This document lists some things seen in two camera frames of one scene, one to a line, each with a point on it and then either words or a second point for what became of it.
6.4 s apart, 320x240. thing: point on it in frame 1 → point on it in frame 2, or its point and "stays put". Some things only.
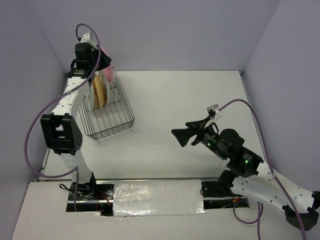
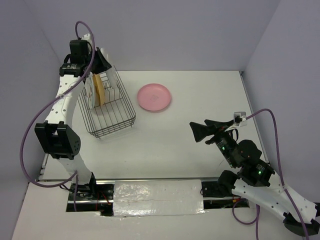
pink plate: [109, 71] → [154, 97]
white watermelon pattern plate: [106, 88] → [111, 72]
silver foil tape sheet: [136, 198] stays put
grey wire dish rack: [116, 116] stays put
